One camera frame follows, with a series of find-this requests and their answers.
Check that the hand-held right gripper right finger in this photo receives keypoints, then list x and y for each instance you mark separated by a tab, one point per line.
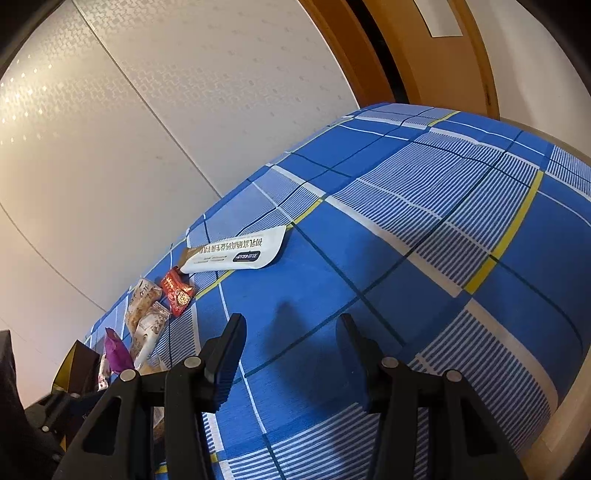
358	364

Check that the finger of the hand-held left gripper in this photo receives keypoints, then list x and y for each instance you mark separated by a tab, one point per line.
53	410

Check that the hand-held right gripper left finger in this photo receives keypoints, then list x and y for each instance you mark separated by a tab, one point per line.
228	369

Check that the brown and gold box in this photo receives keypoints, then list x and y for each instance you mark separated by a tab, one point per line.
85	369

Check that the white round-print snack packet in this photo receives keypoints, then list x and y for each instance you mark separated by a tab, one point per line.
147	332

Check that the pink white snack packet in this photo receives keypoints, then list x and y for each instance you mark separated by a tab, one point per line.
104	374

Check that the purple snack packet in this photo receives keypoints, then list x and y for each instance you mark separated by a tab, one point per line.
115	353

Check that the red candy packet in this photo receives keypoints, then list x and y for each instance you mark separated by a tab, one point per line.
178	293

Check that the clear brown pastry packet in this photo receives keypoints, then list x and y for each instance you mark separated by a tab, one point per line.
138	302

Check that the long white sachet packet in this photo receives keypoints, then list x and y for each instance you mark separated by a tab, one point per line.
231	254

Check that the blue plaid bedsheet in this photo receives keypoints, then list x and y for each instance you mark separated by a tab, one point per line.
415	230

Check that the wooden door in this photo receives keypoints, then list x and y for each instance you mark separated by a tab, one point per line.
443	69

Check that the white paper sheet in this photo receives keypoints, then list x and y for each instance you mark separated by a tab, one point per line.
438	16

